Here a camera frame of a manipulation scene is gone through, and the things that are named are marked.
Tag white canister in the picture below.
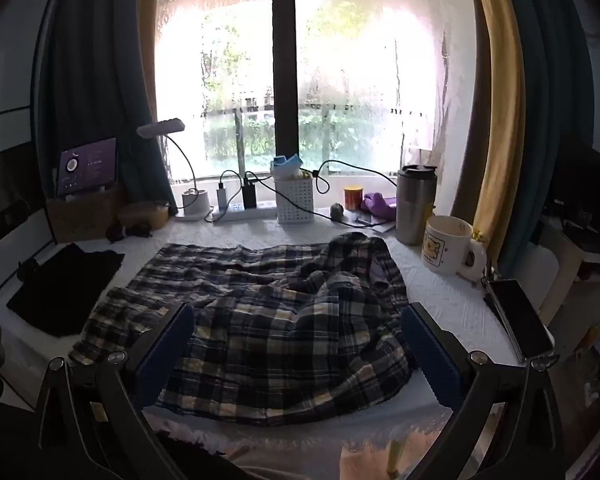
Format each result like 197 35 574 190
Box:
396 164 438 246

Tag wooden table leg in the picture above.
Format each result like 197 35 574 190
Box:
387 435 406 478

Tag teal curtain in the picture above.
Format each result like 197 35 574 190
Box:
37 0 176 211
495 0 591 271

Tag white perforated basket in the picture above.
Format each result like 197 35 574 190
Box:
275 177 315 225

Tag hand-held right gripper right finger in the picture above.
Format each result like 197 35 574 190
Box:
401 302 566 480

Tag purple cloth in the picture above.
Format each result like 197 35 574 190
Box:
361 191 398 221

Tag bundle of black cables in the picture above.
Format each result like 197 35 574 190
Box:
105 220 153 243

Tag black smartphone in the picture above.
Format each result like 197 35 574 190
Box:
485 278 556 358

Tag dark window frame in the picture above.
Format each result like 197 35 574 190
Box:
271 0 301 176

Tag black cloth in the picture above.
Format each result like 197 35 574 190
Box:
6 242 126 338

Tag white lace tablecloth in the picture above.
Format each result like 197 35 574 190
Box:
0 207 526 461

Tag blue face mask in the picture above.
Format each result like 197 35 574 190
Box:
272 154 302 181

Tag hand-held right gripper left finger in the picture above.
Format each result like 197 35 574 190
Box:
35 302 195 480

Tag purple appliance panel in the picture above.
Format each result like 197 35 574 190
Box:
57 137 118 197

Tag white desk lamp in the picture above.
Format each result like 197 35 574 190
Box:
136 118 216 221

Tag tan oval container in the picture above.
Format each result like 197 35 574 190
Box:
117 203 171 231

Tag white power strip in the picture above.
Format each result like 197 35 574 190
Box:
205 200 281 223

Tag white mug with bear print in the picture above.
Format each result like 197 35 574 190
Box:
421 215 488 281

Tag plaid pants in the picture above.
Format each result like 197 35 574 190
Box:
69 232 416 421

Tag black cable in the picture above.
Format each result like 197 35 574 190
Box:
312 160 398 195

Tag white shelf unit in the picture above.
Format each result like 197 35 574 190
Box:
535 220 600 331

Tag yellow curtain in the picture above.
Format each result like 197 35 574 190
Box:
467 0 526 261
139 0 163 126

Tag cardboard box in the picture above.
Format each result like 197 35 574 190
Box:
46 185 128 245

